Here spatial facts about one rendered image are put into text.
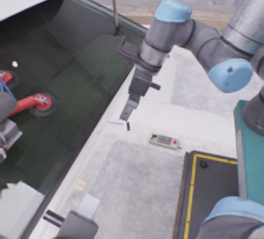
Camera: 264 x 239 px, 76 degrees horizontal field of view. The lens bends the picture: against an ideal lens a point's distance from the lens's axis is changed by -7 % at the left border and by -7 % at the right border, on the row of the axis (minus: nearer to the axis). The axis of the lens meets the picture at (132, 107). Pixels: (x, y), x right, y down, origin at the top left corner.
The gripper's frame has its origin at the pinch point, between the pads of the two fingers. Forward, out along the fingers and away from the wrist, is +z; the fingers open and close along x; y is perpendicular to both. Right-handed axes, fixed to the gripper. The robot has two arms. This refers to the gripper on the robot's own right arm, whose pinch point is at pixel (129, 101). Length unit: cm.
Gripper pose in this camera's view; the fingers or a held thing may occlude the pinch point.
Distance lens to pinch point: 58.9
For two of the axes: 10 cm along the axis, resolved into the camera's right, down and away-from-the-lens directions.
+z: -3.6, 6.8, 6.4
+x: 1.7, -6.2, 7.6
